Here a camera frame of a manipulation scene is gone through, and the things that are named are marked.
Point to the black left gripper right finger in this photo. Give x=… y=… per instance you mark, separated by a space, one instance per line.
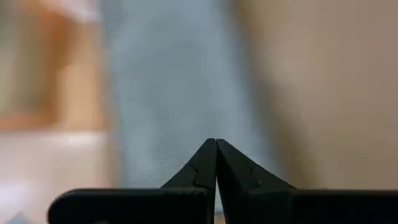
x=245 y=186

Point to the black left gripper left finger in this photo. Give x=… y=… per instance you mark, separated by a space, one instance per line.
x=199 y=174

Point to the grey microfiber towel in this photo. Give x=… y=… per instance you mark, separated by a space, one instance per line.
x=174 y=87

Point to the orange translucent plastic tray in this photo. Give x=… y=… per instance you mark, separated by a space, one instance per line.
x=46 y=77

